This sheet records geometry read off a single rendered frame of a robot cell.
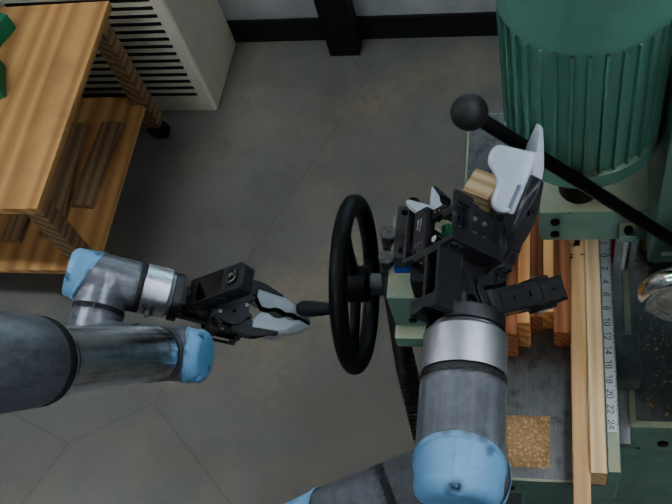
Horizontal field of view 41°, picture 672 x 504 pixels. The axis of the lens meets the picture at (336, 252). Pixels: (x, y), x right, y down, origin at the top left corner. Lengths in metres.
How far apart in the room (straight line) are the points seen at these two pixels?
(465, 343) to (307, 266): 1.70
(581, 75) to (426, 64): 1.92
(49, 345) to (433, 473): 0.41
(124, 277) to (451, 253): 0.63
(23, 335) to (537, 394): 0.67
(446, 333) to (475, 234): 0.10
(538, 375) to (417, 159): 1.40
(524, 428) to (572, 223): 0.27
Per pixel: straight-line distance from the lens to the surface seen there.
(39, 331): 0.95
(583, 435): 1.19
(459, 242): 0.80
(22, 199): 2.19
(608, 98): 0.93
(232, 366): 2.37
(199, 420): 2.34
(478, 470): 0.74
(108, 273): 1.32
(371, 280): 1.43
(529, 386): 1.25
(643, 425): 1.35
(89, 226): 2.53
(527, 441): 1.21
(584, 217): 1.19
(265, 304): 1.36
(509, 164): 0.85
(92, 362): 1.02
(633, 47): 0.89
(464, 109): 0.83
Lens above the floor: 2.06
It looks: 57 degrees down
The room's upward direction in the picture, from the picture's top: 22 degrees counter-clockwise
